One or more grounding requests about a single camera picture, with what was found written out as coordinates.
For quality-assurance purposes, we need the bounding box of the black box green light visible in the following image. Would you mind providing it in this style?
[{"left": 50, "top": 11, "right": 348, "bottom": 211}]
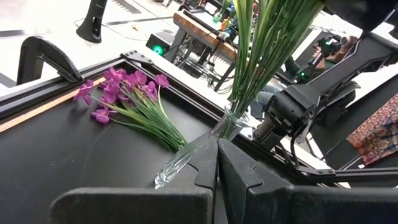
[{"left": 146, "top": 30, "right": 175, "bottom": 57}]

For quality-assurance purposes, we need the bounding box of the purple artificial flower bunch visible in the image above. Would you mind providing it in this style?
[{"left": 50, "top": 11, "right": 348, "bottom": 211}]
[{"left": 73, "top": 67, "right": 189, "bottom": 152}]

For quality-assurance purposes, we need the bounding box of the tall fluted clear glass vase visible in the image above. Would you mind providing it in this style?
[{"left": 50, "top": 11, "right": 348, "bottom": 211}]
[{"left": 154, "top": 105, "right": 251, "bottom": 190}]

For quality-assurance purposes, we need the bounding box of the black table edge clamp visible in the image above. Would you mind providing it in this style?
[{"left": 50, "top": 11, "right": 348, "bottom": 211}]
[{"left": 17, "top": 35, "right": 83, "bottom": 85}]

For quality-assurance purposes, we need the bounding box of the black cable bundle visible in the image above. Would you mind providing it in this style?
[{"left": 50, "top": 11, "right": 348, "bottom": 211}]
[{"left": 183, "top": 55, "right": 236, "bottom": 94}]

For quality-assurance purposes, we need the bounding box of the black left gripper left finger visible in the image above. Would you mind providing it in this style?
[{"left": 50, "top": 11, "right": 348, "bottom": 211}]
[{"left": 49, "top": 136, "right": 219, "bottom": 224}]

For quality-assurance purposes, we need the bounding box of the wooden top workbench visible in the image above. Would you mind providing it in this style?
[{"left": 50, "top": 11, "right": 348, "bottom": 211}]
[{"left": 172, "top": 11, "right": 240, "bottom": 63}]

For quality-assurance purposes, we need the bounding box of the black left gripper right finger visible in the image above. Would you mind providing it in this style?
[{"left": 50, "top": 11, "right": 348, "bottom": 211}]
[{"left": 217, "top": 138, "right": 398, "bottom": 224}]

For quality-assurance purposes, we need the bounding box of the colourful patterned cloth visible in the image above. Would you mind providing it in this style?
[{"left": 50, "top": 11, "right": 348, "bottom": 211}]
[{"left": 345, "top": 93, "right": 398, "bottom": 166}]

